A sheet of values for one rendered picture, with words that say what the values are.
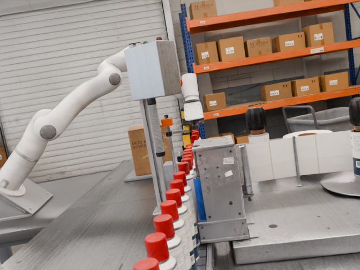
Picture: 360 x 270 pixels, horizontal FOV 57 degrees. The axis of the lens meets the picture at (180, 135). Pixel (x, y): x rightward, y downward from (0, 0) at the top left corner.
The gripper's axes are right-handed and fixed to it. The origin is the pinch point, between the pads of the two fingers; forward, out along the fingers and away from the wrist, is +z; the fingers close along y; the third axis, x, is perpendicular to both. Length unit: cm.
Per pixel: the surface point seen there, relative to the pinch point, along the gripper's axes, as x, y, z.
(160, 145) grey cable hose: -60, -9, 17
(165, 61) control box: -69, -3, -10
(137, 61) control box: -67, -13, -13
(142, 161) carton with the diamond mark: 11.2, -33.9, 11.2
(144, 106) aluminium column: -54, -15, 0
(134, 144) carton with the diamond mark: 7.2, -36.3, 1.4
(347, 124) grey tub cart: 160, 136, -20
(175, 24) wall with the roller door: 333, -31, -259
